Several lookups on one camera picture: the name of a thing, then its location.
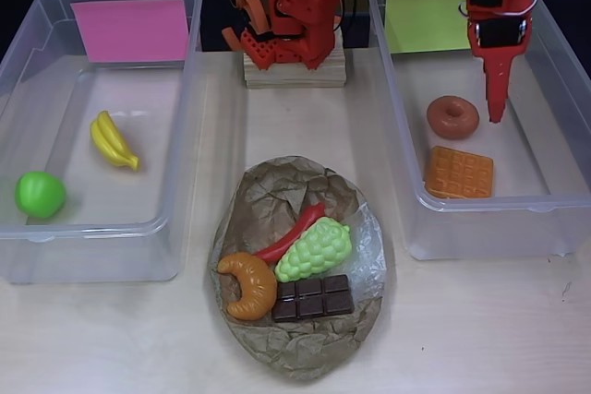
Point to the plywood base block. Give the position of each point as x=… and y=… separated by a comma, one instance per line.
x=295, y=78

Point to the orange printed clamp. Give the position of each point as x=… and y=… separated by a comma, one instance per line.
x=251, y=2

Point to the light green toy grapes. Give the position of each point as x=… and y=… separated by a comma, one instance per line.
x=314, y=251

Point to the red robot arm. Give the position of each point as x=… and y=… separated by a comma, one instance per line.
x=305, y=20

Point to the green toy apple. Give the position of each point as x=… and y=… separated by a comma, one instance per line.
x=39, y=193

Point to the orange toy croissant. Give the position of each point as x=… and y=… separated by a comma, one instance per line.
x=258, y=292

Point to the red toy chili pepper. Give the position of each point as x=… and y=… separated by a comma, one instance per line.
x=305, y=221

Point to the pink paper label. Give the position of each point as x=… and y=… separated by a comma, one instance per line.
x=129, y=29

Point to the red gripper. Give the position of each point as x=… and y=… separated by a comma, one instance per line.
x=499, y=35

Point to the dark toy chocolate bar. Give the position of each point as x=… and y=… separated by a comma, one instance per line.
x=314, y=299

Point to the clear plastic bin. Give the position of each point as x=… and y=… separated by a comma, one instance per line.
x=522, y=158
x=115, y=200

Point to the crumpled brown paper bag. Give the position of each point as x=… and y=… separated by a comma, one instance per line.
x=305, y=357

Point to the yellow toy banana bunch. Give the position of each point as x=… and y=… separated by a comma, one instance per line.
x=108, y=140

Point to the yellow-green paper label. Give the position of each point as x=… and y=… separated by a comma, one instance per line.
x=425, y=20

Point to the orange toy waffle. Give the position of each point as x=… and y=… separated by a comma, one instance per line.
x=461, y=172

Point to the brown toy doughnut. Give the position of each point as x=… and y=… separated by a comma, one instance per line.
x=438, y=124

